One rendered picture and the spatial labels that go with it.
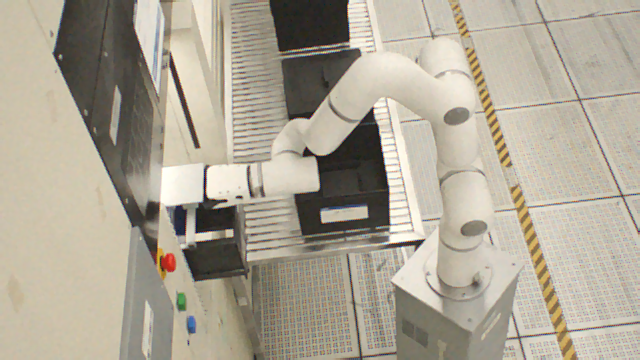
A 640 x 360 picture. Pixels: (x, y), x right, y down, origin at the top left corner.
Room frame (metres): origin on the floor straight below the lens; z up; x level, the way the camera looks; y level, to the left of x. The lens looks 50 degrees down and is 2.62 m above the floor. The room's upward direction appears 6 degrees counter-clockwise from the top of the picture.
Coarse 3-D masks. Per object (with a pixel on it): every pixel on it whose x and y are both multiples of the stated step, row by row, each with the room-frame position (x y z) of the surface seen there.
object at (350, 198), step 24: (360, 144) 1.66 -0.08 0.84; (336, 168) 1.63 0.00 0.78; (360, 168) 1.63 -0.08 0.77; (384, 168) 1.47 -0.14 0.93; (312, 192) 1.55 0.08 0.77; (336, 192) 1.54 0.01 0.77; (360, 192) 1.39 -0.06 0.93; (384, 192) 1.39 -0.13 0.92; (312, 216) 1.39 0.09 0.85; (336, 216) 1.39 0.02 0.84; (360, 216) 1.39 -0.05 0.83; (384, 216) 1.39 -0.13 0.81
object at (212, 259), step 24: (168, 168) 1.25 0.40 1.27; (192, 168) 1.24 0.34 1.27; (168, 192) 1.18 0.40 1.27; (192, 192) 1.17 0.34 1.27; (192, 216) 1.16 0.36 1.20; (216, 216) 1.29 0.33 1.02; (240, 216) 1.23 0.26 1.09; (192, 240) 1.09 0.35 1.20; (216, 240) 1.09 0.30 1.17; (240, 240) 1.15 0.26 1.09; (192, 264) 1.09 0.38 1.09; (216, 264) 1.09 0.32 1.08; (240, 264) 1.09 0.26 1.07
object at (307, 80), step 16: (288, 64) 2.06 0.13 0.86; (304, 64) 2.05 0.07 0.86; (320, 64) 2.05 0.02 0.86; (336, 64) 2.04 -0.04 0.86; (352, 64) 2.03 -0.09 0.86; (288, 80) 1.98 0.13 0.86; (304, 80) 1.97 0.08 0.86; (320, 80) 1.96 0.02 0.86; (336, 80) 1.95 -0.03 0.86; (288, 96) 1.90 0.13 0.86; (304, 96) 1.89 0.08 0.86; (320, 96) 1.88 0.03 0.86; (288, 112) 1.83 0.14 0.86; (304, 112) 1.82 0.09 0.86; (368, 112) 1.83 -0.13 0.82
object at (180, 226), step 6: (180, 210) 1.24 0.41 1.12; (186, 210) 1.29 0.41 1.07; (180, 216) 1.22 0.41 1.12; (186, 216) 1.27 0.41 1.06; (180, 222) 1.21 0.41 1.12; (186, 222) 1.25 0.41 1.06; (180, 228) 1.19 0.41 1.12; (186, 228) 1.23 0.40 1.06; (180, 234) 1.17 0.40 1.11; (180, 240) 1.15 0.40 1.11
